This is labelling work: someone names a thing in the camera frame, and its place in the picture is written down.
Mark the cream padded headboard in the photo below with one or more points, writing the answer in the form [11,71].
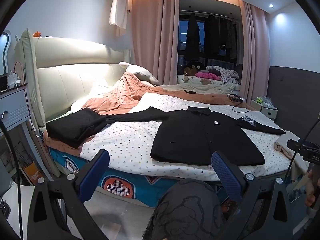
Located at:
[59,71]

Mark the white floral duvet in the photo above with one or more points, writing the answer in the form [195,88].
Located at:
[133,140]

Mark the person's right hand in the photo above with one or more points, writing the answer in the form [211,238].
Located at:
[312,185]

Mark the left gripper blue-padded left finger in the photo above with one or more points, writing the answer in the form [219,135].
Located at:
[88,177]

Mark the white hanging shirt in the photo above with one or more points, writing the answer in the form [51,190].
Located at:
[118,16]

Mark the pink curtain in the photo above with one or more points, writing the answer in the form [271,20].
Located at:
[256,61]
[155,37]

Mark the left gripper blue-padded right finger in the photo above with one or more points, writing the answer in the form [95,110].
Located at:
[230,176]

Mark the cream plush pillow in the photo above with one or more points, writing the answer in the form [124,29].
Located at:
[140,72]

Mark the beige cloth at bed corner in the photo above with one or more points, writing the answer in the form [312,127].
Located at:
[299,165]

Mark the beige sheet far side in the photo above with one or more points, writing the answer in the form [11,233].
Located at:
[203,86]

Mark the orange quilted blanket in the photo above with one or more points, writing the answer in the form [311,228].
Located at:
[128,91]

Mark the pink curtain right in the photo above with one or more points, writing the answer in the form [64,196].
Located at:
[256,61]

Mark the folded black garment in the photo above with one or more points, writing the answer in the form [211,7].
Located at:
[75,128]

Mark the pink curtain left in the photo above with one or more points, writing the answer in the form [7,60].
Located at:
[155,37]

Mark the white pillow at headboard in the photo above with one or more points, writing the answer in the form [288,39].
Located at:
[95,92]

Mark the grey bedside drawer table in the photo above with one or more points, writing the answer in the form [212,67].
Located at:
[14,107]

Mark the pile of clothes by window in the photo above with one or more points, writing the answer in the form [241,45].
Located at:
[213,73]

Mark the small black device on bed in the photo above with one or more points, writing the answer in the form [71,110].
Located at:
[190,91]

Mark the black button shirt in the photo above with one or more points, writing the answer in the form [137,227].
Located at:
[191,136]

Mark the white small nightstand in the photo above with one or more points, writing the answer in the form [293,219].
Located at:
[264,105]

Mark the orange box under table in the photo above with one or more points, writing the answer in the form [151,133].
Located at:
[33,173]

